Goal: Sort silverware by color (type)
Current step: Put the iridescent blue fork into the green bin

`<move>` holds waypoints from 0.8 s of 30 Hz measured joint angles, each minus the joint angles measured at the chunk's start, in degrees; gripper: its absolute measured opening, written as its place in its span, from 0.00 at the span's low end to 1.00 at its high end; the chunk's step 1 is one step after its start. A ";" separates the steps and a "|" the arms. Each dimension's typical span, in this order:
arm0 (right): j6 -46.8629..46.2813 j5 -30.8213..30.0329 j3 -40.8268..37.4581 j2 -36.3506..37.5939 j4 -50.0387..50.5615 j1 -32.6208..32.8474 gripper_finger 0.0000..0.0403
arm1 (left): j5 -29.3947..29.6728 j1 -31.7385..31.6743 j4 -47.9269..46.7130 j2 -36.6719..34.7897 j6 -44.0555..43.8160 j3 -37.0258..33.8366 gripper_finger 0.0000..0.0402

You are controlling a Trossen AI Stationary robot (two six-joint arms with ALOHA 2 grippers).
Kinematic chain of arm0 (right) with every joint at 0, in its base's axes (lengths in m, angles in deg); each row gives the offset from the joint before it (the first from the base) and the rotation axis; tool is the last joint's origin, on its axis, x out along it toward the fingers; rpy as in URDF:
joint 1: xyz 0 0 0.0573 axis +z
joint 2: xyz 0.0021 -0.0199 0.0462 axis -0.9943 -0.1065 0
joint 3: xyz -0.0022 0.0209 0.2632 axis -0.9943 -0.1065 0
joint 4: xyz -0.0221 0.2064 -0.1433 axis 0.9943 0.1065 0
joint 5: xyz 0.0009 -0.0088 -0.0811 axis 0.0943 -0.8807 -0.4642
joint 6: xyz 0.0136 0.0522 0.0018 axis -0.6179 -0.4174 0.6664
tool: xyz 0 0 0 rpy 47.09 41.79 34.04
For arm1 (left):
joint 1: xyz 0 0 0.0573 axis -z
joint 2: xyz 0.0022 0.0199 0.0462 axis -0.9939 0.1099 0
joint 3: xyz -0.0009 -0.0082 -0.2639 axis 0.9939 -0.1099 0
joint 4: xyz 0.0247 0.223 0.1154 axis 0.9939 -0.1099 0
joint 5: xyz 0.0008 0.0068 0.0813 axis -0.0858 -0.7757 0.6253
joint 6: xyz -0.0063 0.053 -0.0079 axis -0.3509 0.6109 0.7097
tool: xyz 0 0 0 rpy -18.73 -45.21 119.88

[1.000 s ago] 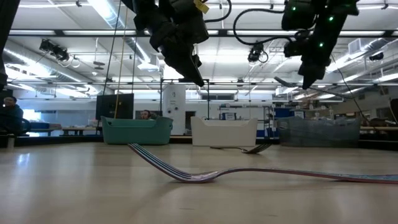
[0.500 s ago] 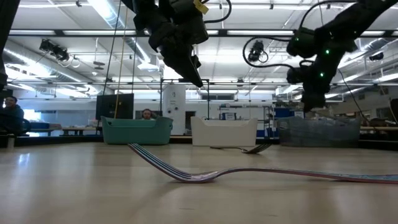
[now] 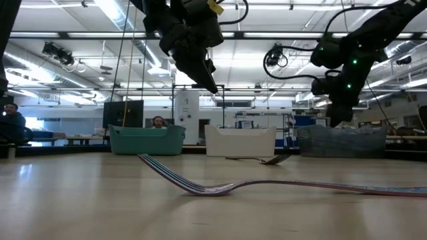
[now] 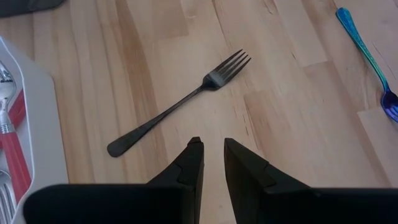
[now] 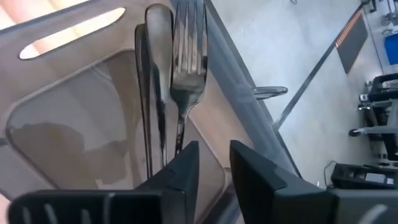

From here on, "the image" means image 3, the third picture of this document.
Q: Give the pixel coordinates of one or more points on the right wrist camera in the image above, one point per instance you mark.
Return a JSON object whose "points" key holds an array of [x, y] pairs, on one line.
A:
{"points": [[320, 87]]}

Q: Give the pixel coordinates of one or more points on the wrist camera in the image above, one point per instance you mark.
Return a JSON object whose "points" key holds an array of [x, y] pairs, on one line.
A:
{"points": [[208, 31], [320, 87]]}

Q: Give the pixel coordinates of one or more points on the black stand frame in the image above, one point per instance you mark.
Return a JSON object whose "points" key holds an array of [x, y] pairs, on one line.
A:
{"points": [[173, 106]]}

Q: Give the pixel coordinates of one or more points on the iridescent rainbow fork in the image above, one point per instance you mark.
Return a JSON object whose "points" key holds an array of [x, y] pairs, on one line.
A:
{"points": [[187, 182]]}

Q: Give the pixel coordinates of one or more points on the blue storage crates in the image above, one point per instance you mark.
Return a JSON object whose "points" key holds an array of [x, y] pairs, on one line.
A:
{"points": [[302, 120]]}

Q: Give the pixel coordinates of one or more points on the black monitor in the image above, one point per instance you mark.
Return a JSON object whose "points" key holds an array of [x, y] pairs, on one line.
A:
{"points": [[115, 115]]}

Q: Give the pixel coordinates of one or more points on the teal plastic bin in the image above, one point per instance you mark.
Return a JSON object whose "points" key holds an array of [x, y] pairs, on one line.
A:
{"points": [[146, 140]]}

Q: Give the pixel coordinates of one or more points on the thin black crossbar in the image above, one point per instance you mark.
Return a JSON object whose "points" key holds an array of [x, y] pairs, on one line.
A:
{"points": [[150, 89]]}

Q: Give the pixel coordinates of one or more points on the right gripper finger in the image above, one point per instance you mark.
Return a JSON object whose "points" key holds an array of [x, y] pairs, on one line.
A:
{"points": [[333, 116], [347, 115]]}

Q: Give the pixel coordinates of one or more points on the silver ventilation duct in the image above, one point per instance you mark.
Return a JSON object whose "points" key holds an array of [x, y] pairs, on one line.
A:
{"points": [[407, 50], [116, 16]]}

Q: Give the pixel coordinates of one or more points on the black overhead crossbar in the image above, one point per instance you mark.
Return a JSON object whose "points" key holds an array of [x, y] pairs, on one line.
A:
{"points": [[238, 35]]}

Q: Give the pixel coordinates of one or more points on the dark metal fork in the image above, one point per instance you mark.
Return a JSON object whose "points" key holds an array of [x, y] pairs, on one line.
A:
{"points": [[277, 160]]}

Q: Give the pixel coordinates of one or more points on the white plastic bin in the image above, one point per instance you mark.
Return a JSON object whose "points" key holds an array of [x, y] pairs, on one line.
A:
{"points": [[240, 143]]}

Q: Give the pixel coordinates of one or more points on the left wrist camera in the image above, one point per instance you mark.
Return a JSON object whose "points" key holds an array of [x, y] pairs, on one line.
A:
{"points": [[208, 31]]}

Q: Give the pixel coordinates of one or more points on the wooden workbench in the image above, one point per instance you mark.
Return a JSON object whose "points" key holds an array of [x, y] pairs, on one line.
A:
{"points": [[407, 137], [83, 137]]}

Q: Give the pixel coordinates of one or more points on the black ceiling camera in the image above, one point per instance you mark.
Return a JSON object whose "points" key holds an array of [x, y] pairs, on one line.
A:
{"points": [[58, 53], [275, 56], [403, 60]]}

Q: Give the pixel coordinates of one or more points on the grey plastic bin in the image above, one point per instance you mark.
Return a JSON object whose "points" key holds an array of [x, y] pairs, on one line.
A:
{"points": [[340, 143]]}

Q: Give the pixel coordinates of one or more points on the white cabinet with round ports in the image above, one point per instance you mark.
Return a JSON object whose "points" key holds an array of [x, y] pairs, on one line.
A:
{"points": [[187, 110]]}

